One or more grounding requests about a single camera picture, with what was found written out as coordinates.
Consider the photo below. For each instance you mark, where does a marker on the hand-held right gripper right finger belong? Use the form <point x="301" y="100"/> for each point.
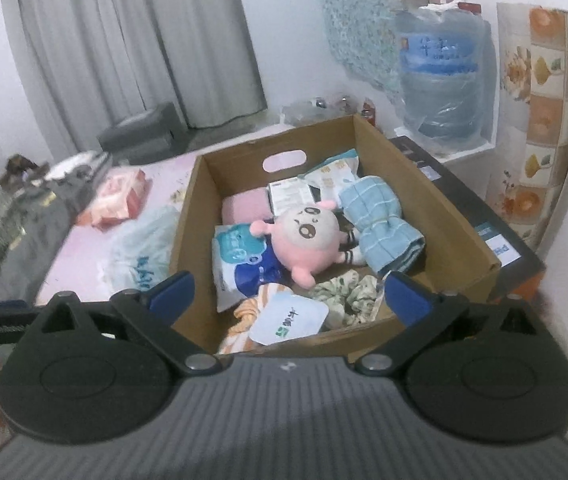
<point x="409" y="295"/>

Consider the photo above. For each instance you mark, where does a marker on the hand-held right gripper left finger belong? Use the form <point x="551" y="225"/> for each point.
<point x="171" y="292"/>

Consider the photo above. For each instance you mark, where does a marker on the green floral scrunchie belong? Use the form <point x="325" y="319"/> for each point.
<point x="349" y="295"/>

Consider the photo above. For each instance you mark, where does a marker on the blue checked towel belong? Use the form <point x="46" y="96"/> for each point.
<point x="379" y="225"/>

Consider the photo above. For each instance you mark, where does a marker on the blue tissue pack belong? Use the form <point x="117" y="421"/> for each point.
<point x="244" y="265"/>

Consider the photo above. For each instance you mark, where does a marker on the orange striped cloth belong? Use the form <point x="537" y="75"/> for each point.
<point x="249" y="315"/>

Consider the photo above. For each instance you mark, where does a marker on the brown cardboard box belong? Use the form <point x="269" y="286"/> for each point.
<point x="414" y="195"/>

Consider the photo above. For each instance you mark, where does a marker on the pink plush doll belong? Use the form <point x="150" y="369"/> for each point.
<point x="309" y="240"/>

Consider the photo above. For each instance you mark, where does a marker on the white wet wipes pack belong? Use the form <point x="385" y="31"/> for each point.
<point x="289" y="320"/>

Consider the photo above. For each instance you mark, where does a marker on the white printed packet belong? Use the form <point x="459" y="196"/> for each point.
<point x="334" y="172"/>

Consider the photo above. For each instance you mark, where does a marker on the blue and white carton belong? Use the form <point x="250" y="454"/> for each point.
<point x="289" y="192"/>

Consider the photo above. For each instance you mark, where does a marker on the white plastic bag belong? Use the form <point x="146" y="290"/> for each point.
<point x="144" y="245"/>

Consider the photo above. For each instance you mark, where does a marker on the dark grey clothing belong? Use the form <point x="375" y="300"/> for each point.
<point x="29" y="240"/>

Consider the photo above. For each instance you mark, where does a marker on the pink bed sheet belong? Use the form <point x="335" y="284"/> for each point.
<point x="84" y="255"/>

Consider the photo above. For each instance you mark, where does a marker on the red and white tissue pack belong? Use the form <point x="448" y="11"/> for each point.
<point x="114" y="197"/>

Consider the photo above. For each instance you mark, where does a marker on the folded pink towel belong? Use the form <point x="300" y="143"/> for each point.
<point x="244" y="205"/>

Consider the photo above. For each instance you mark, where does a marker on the black box with orange print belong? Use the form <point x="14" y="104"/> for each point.
<point x="464" y="195"/>

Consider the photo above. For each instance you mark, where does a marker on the white stand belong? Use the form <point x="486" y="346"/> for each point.
<point x="464" y="154"/>

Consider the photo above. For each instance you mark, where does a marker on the brown object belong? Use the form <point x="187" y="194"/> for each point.
<point x="19" y="167"/>

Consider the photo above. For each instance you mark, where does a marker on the white cloth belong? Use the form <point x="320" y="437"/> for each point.
<point x="79" y="162"/>

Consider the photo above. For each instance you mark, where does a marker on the red bottle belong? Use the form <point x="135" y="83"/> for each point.
<point x="368" y="112"/>

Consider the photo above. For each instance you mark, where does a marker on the clear plastic clutter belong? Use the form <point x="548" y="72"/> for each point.
<point x="309" y="110"/>

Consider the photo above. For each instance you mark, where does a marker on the blue water jug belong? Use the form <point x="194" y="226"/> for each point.
<point x="439" y="80"/>

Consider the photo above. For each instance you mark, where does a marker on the rolled floral mat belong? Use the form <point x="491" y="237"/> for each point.
<point x="539" y="110"/>

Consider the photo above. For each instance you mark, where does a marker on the grey curtain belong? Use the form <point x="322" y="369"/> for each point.
<point x="129" y="35"/>

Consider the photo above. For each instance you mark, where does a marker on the hanging patterned cloth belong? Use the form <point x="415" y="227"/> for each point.
<point x="359" y="25"/>

